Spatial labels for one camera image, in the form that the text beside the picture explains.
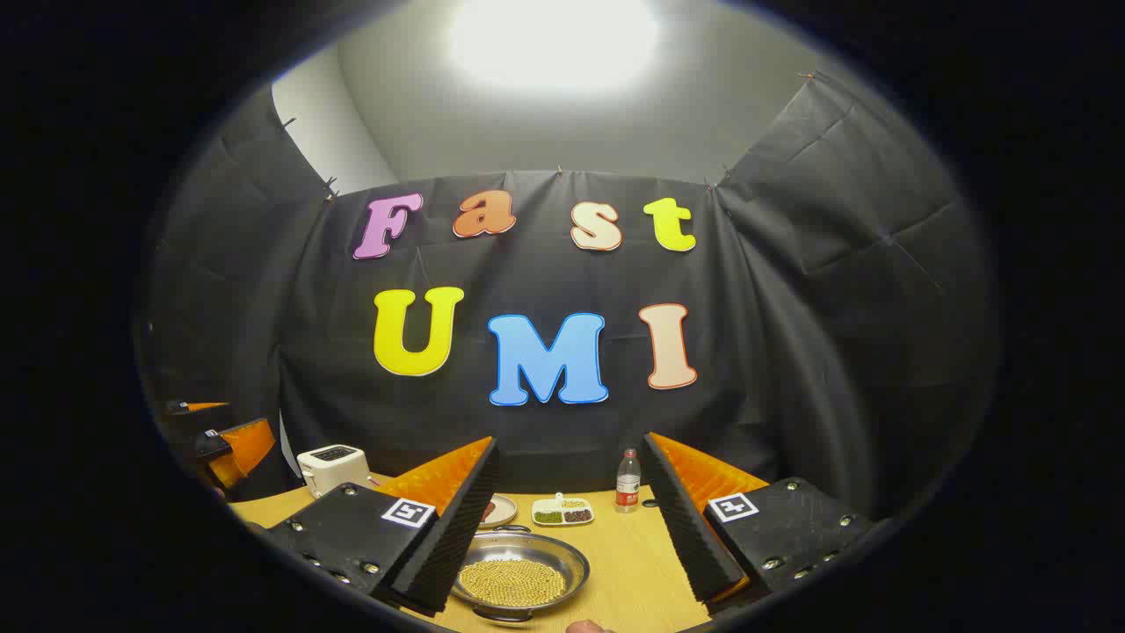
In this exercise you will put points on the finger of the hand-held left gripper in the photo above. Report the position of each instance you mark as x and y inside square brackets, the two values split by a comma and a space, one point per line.
[198, 407]
[250, 444]

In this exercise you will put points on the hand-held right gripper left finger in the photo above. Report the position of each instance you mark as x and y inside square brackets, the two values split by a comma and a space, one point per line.
[457, 536]

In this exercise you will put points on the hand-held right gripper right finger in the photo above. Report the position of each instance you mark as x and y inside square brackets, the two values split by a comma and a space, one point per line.
[685, 527]

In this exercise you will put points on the pile of soybeans in pot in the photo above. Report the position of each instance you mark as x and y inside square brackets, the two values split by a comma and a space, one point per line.
[514, 582]

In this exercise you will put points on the white round plate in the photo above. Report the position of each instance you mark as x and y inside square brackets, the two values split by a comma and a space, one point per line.
[504, 510]

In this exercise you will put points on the plastic water bottle red label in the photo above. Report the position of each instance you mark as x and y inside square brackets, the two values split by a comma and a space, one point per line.
[627, 488]

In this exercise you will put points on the white toaster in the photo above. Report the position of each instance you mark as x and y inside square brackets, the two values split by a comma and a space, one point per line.
[330, 475]

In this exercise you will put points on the green mung beans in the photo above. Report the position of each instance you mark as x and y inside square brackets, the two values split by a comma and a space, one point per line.
[547, 518]

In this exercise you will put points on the white divided dish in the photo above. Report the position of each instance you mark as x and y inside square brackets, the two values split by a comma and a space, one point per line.
[549, 505]

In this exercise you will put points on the dark red beans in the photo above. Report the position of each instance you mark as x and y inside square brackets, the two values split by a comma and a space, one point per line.
[577, 516]

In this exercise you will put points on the large ceiling light panel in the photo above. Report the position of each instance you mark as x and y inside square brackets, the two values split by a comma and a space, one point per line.
[554, 40]

